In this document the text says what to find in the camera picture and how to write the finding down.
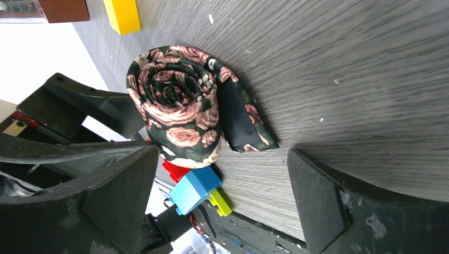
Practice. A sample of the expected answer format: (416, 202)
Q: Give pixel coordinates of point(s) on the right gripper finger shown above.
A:
(343, 214)

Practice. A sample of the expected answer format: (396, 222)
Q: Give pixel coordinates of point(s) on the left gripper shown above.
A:
(88, 202)

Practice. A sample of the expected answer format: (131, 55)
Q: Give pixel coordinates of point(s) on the black pink floral tie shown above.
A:
(190, 103)

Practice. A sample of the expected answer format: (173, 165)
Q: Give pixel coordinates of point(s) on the red toy brick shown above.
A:
(176, 173)

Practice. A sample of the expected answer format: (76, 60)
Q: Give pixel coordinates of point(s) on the blue toy brick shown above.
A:
(193, 189)

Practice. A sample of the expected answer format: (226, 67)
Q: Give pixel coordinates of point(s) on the yellow green translucent brick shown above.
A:
(216, 200)

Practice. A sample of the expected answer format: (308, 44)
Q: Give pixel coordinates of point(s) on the yellow block upright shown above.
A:
(123, 15)

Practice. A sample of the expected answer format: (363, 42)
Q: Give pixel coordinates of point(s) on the brown wooden metronome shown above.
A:
(43, 11)

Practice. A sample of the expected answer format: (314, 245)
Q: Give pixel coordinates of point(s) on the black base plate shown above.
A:
(233, 233)

